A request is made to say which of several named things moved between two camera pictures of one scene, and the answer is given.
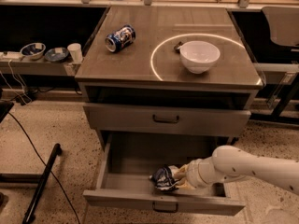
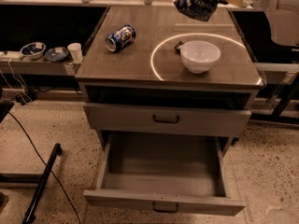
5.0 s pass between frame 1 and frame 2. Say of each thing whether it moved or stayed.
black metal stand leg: stayed
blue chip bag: moved
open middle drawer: stayed
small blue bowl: stayed
